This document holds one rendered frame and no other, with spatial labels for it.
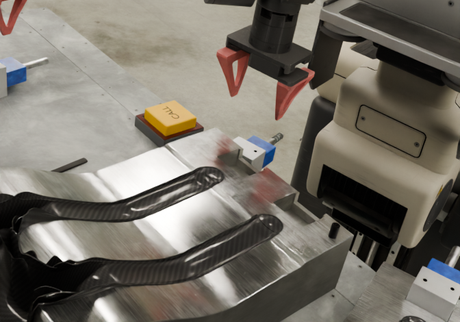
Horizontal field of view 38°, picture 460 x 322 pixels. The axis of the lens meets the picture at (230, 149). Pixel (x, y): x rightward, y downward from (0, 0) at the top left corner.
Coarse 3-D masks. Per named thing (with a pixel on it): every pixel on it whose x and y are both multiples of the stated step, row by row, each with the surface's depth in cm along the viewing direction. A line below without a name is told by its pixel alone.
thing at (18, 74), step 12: (0, 60) 108; (12, 60) 109; (36, 60) 112; (48, 60) 113; (0, 72) 104; (12, 72) 107; (24, 72) 108; (0, 84) 105; (12, 84) 108; (0, 96) 106
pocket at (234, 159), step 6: (234, 150) 89; (240, 150) 89; (222, 156) 88; (228, 156) 89; (234, 156) 90; (240, 156) 90; (228, 162) 90; (234, 162) 90; (240, 162) 90; (246, 162) 90; (234, 168) 90; (240, 168) 90; (246, 168) 89; (252, 168) 89; (240, 174) 89; (246, 174) 90; (252, 174) 89
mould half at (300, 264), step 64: (0, 192) 68; (64, 192) 73; (128, 192) 79; (256, 192) 82; (64, 256) 62; (128, 256) 67; (256, 256) 73; (320, 256) 75; (64, 320) 56; (128, 320) 57; (192, 320) 63; (256, 320) 73
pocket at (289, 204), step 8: (280, 200) 82; (288, 200) 83; (296, 200) 84; (280, 208) 83; (288, 208) 84; (296, 208) 84; (304, 208) 83; (296, 216) 84; (304, 216) 83; (312, 216) 82; (304, 224) 83
